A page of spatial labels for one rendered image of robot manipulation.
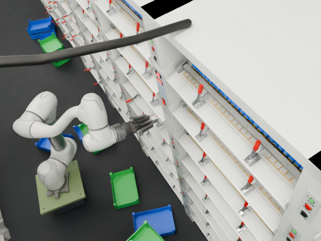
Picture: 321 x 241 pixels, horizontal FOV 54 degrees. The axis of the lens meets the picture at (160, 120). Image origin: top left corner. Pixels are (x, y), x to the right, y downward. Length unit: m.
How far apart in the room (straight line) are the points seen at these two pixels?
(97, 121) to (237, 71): 0.88
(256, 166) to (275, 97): 0.26
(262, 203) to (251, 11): 0.61
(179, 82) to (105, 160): 1.85
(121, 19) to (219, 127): 0.74
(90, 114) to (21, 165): 1.80
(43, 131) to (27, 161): 1.37
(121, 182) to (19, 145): 1.16
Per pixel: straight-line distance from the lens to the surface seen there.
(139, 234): 2.12
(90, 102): 1.52
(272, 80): 0.81
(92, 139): 1.58
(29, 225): 2.91
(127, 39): 0.87
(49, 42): 4.09
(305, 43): 0.92
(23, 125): 1.98
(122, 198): 2.68
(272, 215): 1.12
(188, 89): 1.13
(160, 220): 2.55
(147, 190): 2.67
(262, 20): 0.99
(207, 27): 0.97
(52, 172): 2.44
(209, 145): 1.22
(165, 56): 1.12
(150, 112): 1.87
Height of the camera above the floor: 2.38
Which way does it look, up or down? 52 degrees down
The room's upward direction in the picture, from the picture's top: 14 degrees counter-clockwise
